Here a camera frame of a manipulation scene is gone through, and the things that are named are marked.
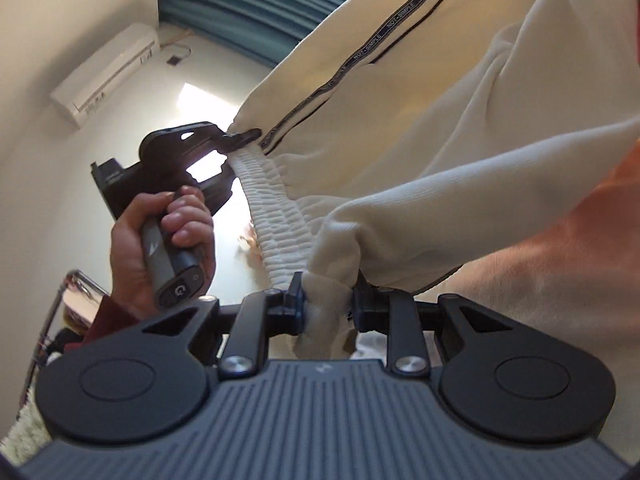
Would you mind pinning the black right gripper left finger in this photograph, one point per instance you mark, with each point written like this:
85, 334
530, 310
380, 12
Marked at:
260, 316

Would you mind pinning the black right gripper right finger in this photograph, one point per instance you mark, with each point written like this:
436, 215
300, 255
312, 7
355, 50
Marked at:
392, 312

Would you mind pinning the cream white sweatpants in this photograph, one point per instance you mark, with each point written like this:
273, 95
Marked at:
402, 139

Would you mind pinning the pastel duvet cover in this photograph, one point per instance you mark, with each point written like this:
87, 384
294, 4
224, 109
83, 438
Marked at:
577, 280

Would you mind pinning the teal curtain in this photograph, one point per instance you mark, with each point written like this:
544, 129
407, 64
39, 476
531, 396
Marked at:
264, 30

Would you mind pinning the white wall air conditioner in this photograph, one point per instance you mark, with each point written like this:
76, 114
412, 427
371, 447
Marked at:
81, 94

